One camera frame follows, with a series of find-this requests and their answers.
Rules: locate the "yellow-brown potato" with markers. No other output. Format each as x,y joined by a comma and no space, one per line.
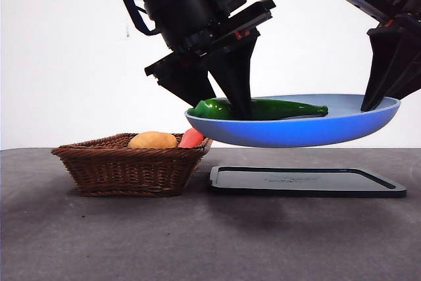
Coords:
152,141

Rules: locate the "black rectangular tray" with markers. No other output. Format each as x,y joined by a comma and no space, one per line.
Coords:
296,184

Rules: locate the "brown wicker basket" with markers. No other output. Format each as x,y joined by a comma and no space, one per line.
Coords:
131,172

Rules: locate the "blue round plate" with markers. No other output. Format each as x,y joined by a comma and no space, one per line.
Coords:
296,131

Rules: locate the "orange carrot with green leaves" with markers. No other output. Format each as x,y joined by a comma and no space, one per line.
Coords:
190,137

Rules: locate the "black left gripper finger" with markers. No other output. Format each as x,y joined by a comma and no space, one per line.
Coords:
187,87
238,80

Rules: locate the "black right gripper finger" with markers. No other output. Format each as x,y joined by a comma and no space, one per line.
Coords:
381,64
409,60

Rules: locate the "green pepper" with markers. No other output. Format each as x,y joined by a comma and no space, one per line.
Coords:
283,108

